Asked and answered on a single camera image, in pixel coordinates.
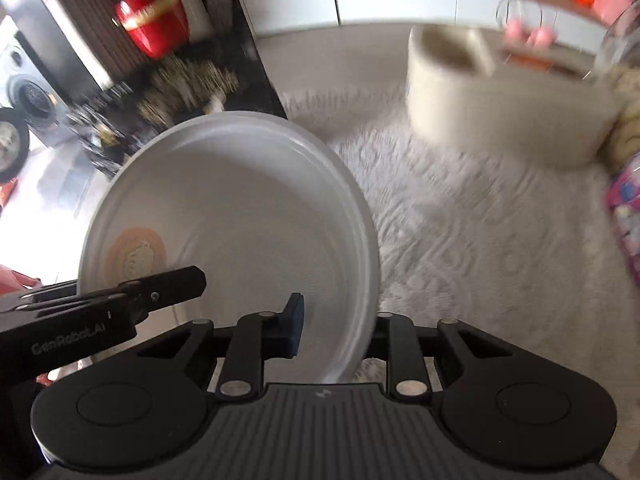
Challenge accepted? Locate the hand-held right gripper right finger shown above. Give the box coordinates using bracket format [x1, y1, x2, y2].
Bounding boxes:
[369, 311, 506, 402]

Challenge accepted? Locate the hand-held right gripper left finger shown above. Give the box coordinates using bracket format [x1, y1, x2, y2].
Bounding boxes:
[135, 292, 306, 402]

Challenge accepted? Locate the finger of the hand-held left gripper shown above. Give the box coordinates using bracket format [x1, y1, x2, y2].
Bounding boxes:
[75, 265, 208, 322]

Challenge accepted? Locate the white plastic bowl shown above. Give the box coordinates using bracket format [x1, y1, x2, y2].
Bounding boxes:
[77, 111, 382, 387]

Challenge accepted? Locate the red rectangular tray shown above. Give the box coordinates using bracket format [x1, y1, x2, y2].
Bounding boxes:
[0, 264, 42, 297]

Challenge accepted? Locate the white lace tablecloth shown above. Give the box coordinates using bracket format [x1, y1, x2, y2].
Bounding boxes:
[270, 87, 640, 480]

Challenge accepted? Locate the black printed box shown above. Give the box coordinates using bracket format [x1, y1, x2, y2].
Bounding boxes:
[64, 0, 287, 177]

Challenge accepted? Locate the colourful snack packet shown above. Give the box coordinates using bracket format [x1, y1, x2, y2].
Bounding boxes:
[602, 154, 640, 283]

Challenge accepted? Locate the cream oval container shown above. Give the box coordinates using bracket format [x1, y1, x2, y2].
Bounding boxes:
[405, 24, 622, 169]

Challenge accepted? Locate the large glass jar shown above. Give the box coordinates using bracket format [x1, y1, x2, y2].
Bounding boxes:
[594, 4, 640, 88]

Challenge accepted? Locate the red pedestal bin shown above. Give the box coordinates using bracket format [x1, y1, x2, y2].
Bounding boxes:
[112, 0, 192, 62]

